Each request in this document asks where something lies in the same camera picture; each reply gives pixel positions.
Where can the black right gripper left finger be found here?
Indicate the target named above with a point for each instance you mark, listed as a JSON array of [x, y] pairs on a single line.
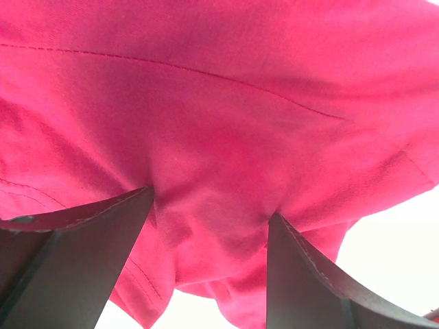
[[59, 268]]

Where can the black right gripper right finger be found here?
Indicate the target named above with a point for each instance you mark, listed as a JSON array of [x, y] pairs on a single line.
[[307, 290]]

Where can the pink t shirt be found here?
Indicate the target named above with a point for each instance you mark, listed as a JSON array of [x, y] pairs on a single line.
[[323, 111]]

